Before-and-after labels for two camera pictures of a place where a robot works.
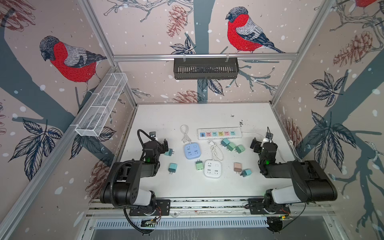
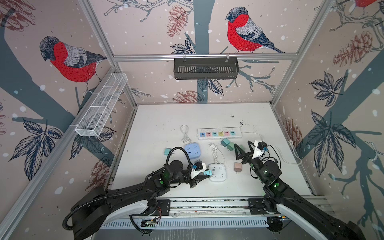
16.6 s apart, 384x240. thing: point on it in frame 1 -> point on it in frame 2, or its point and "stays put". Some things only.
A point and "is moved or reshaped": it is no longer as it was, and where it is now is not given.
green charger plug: [230, 146] stays put
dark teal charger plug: [225, 142] stays put
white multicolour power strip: [230, 132] stays put
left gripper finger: [166, 145] -> [195, 173]
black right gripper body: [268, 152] -> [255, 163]
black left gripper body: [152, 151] -> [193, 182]
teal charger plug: [172, 168] is moved or reshaped
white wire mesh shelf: [98, 110] stays put
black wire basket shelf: [206, 69] stays put
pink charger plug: [237, 167] stays put
